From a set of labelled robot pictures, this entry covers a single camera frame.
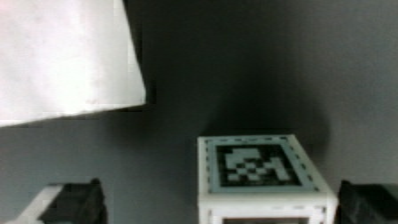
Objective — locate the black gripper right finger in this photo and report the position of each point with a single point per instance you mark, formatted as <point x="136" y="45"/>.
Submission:
<point x="369" y="203"/>

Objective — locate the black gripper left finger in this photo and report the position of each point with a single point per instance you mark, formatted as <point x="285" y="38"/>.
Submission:
<point x="68" y="204"/>

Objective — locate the white chair leg block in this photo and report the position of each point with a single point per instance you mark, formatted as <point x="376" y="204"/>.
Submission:
<point x="262" y="187"/>

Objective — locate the white chair back frame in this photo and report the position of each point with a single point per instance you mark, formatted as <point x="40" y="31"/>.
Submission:
<point x="70" y="72"/>

